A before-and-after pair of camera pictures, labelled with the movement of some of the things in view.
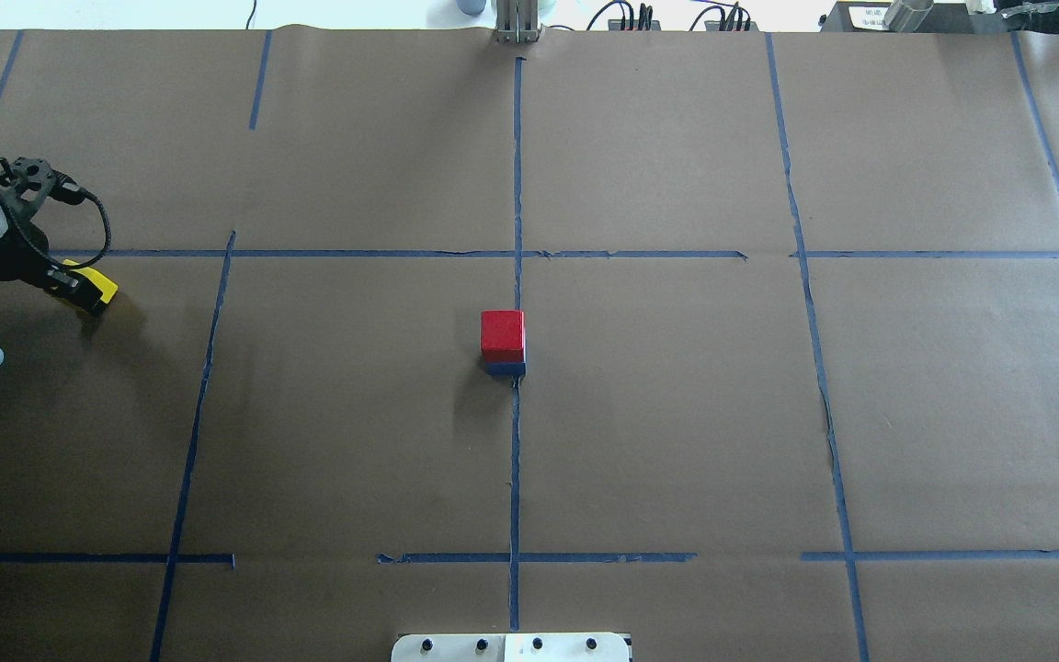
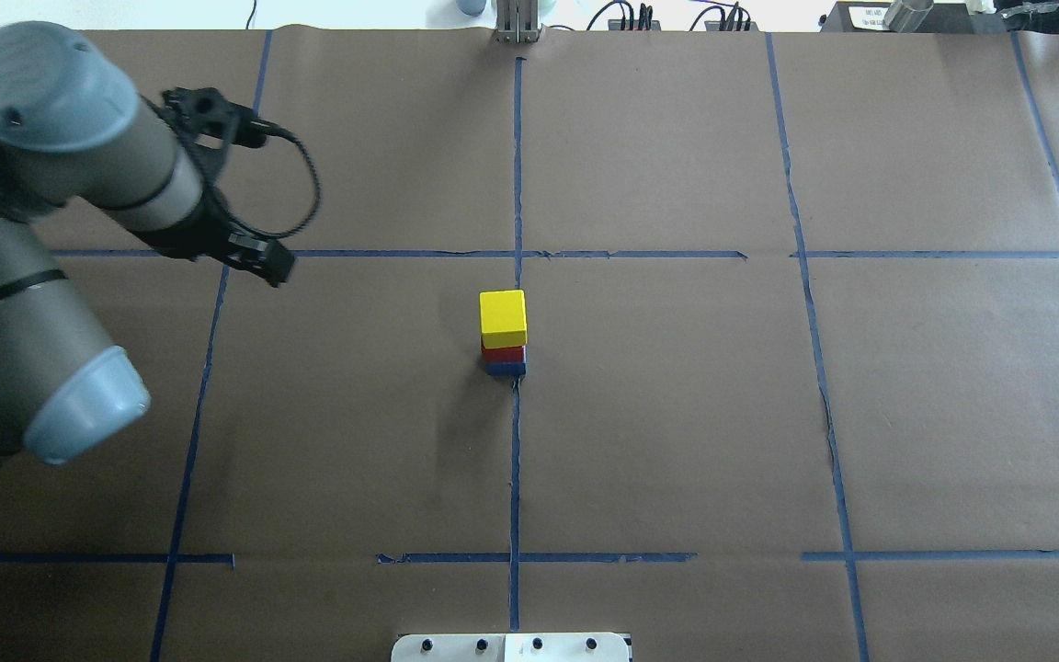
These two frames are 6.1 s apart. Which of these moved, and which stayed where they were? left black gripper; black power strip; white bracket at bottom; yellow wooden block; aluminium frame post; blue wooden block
Moved: left black gripper; yellow wooden block
Stayed: blue wooden block; black power strip; white bracket at bottom; aluminium frame post
